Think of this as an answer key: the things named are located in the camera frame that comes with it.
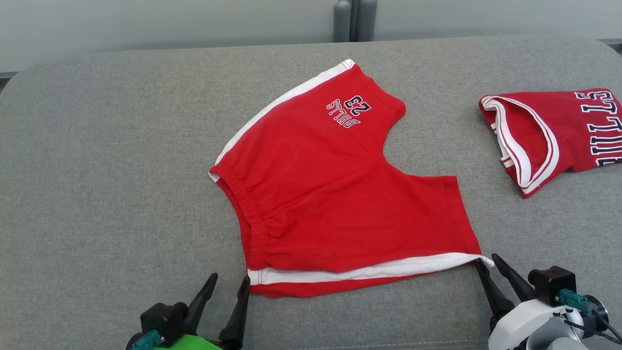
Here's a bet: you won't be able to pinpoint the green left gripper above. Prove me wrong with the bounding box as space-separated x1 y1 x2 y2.
155 273 251 350

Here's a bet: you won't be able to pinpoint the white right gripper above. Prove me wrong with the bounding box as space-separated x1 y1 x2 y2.
475 254 560 350

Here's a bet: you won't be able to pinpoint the red shorts with white stripes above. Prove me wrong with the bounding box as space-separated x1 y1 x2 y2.
209 58 495 298

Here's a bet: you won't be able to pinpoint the red shirt with white sleeves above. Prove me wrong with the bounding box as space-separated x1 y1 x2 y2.
479 87 622 199

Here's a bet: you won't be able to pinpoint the grey fabric ottoman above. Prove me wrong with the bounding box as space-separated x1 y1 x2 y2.
0 35 622 350

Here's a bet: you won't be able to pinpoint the grey post pair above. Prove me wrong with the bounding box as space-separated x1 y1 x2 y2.
333 0 378 43

